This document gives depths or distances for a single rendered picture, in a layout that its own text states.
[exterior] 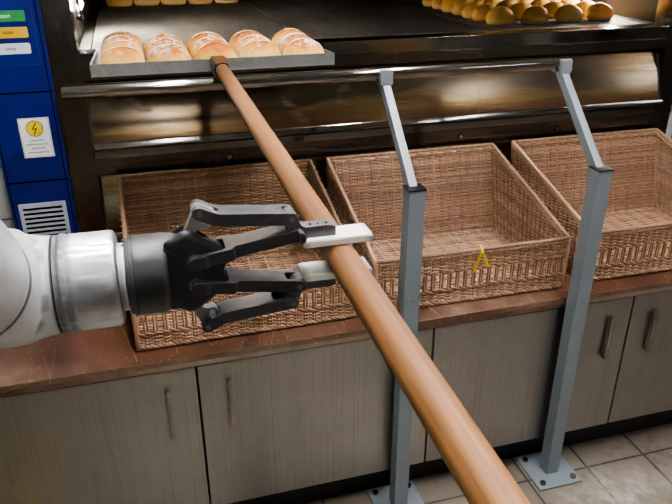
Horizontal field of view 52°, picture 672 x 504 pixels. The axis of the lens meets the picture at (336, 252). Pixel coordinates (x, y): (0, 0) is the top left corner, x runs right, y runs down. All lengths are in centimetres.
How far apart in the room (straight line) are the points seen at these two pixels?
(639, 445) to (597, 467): 19
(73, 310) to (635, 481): 192
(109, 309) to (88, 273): 4
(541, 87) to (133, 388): 151
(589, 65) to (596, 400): 105
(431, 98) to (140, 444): 127
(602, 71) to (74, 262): 205
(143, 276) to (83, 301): 5
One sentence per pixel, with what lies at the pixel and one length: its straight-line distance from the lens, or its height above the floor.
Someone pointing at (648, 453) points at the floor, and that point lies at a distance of 243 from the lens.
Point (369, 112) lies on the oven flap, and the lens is 208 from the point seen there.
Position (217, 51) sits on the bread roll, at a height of 122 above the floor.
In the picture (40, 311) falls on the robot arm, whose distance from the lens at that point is 63.
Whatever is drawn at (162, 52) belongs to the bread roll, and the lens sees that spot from 165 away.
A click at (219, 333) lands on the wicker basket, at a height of 60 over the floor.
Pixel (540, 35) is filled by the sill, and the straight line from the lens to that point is 229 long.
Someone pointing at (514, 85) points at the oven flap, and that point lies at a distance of 228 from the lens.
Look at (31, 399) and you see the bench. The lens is 171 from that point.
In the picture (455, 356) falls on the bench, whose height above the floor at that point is 45.
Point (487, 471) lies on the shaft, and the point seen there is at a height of 120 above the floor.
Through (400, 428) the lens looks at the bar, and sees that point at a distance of 187.
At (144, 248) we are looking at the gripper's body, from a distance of 64.
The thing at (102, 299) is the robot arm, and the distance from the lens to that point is 63.
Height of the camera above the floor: 149
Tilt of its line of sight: 26 degrees down
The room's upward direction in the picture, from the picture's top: straight up
